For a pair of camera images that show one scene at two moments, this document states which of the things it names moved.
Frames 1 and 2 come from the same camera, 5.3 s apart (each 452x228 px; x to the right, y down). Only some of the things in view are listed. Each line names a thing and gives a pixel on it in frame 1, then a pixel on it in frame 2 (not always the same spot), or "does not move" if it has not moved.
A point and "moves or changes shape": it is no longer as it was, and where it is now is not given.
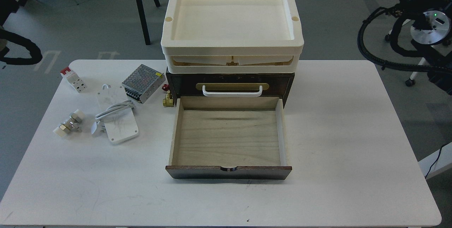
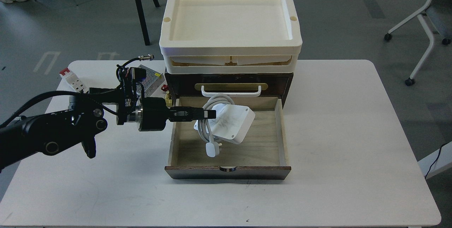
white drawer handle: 232,94 does not move
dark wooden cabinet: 190,84 does not move
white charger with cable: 118,120 moves or changes shape
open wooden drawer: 229,138 does not move
